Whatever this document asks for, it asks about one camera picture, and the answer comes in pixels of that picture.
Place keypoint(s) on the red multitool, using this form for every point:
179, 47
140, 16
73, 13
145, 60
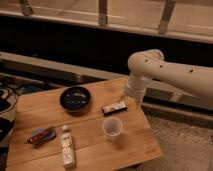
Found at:
39, 136

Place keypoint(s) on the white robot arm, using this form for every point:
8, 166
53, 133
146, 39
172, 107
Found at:
150, 64

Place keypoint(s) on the wooden table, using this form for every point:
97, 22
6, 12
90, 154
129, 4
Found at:
93, 151

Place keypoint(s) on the blue cloth pad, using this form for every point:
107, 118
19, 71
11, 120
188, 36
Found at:
52, 136

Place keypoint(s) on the metal railing post middle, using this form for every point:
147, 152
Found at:
103, 19

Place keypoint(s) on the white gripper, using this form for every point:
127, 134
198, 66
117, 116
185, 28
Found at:
137, 94

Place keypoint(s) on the metal railing post left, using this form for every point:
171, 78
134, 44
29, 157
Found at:
25, 8

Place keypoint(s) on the translucent plastic cup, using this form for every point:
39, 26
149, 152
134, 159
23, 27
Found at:
112, 128

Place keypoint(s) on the dark ceramic bowl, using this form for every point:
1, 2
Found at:
75, 99

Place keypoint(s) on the metal railing post right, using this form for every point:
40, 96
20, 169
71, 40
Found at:
166, 16

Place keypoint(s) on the metal railing post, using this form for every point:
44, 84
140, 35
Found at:
25, 8
166, 16
103, 19

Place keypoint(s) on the white plastic bottle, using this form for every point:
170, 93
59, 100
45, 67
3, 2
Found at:
67, 148

